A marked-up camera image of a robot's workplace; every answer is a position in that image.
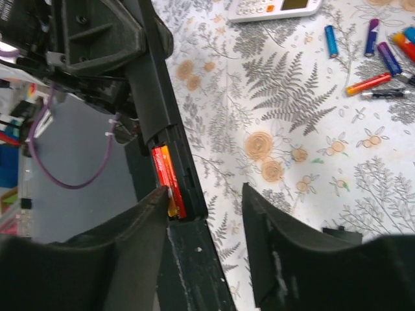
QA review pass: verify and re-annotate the red orange battery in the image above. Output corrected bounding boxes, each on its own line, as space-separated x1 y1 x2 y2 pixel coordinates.
152 145 187 219

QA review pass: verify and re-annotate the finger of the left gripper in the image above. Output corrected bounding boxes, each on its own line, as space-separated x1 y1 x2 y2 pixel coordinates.
62 0 145 76

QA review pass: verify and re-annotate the floral table mat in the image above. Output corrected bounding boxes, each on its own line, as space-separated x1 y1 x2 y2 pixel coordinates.
154 1 414 310

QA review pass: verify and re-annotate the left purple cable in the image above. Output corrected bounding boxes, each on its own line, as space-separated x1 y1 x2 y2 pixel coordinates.
27 87 123 190

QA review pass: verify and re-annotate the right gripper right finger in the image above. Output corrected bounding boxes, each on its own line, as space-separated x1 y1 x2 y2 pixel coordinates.
242 184 414 310

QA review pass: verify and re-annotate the small white display remote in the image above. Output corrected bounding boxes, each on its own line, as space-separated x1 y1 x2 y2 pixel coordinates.
228 0 323 23

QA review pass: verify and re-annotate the black remote control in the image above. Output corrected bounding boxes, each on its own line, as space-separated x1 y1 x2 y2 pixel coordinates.
124 0 209 224

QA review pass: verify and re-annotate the pile of small batteries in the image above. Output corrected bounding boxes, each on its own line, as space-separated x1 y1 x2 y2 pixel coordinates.
325 12 405 97

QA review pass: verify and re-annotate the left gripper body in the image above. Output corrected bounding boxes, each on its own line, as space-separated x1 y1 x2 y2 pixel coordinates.
1 0 64 75

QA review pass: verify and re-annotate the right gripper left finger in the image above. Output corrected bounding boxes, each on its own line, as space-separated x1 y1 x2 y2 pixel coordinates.
1 187 169 310

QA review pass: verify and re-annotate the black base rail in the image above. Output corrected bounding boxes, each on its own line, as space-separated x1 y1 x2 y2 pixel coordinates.
124 135 237 311

